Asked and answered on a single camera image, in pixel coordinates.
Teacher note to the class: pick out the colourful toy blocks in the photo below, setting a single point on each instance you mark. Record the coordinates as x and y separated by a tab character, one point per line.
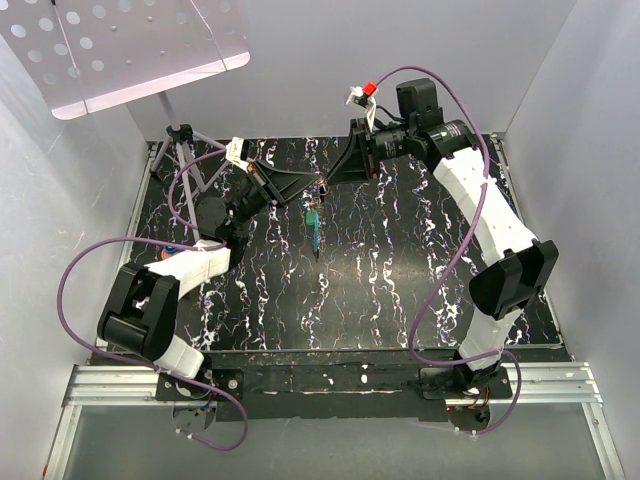
167	252

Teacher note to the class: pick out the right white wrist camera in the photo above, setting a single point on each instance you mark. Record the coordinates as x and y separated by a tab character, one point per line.
364	96

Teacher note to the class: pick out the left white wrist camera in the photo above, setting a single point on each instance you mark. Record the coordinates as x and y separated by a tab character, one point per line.
237	152

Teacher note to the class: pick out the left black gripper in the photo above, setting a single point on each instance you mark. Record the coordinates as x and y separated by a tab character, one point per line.
284	184

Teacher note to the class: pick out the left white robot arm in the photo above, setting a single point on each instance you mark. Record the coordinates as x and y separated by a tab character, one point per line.
140	311

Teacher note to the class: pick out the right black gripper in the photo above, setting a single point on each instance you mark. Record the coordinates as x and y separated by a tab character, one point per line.
352	165

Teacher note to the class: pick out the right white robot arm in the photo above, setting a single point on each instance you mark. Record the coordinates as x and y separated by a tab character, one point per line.
518	264

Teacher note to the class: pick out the green key tag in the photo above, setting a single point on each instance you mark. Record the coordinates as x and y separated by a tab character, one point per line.
312	218

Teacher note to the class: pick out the perforated music stand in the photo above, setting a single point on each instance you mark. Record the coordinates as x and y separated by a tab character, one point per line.
72	158

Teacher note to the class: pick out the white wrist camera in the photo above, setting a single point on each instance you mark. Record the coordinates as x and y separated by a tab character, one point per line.
237	152
364	96

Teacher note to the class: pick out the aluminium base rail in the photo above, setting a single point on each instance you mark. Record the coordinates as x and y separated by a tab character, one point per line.
326	384

